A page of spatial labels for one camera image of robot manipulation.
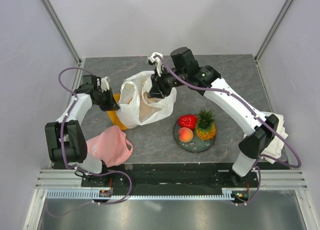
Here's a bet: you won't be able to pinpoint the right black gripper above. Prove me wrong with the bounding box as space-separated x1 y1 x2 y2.
147 66 187 100

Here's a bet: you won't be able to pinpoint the white plastic bag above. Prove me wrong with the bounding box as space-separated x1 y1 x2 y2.
116 71 177 129

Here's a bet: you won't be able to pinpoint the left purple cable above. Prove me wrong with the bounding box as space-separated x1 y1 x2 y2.
46 67 133 217

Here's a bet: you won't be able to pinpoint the slotted cable duct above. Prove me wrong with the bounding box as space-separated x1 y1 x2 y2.
46 189 235 201

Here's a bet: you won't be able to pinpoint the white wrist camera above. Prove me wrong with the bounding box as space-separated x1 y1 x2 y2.
147 52 163 77
100 76 110 92

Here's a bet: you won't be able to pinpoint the right aluminium frame post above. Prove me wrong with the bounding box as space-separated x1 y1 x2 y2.
254 0 295 64

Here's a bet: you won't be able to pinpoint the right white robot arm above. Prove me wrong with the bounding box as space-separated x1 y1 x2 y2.
147 47 279 187

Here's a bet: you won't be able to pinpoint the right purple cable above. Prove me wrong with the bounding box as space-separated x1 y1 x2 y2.
153 54 302 206

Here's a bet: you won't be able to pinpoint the aluminium frame post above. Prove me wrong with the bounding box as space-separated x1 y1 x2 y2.
254 0 295 64
40 0 82 65

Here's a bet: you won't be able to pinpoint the orange cloth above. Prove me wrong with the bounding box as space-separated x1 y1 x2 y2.
107 93 128 131

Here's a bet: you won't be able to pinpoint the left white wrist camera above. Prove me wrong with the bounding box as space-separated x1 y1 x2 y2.
100 76 110 92

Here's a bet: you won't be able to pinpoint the purple cable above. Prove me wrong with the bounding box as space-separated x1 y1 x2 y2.
153 54 302 206
46 67 133 217

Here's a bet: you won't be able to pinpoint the pink cap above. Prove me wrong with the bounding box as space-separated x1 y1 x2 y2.
86 125 134 168

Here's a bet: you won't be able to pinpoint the fake red bell pepper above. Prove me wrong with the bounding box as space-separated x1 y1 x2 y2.
178 114 198 130

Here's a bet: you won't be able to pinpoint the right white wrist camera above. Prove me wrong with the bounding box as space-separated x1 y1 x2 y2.
147 52 163 77

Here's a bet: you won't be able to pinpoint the blue ceramic plate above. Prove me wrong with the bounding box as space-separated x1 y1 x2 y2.
172 119 215 153

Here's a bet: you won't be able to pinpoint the white folded towel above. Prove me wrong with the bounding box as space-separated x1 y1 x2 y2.
262 113 288 159

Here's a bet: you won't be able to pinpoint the fake peach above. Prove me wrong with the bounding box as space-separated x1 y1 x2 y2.
177 127 194 143

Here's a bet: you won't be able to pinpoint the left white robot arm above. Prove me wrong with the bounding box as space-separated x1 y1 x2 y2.
44 74 120 187

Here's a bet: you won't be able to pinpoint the fake fruit green leaves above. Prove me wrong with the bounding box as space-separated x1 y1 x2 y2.
195 109 217 141

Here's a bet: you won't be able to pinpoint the left aluminium frame post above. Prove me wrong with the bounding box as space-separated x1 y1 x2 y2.
40 0 82 65

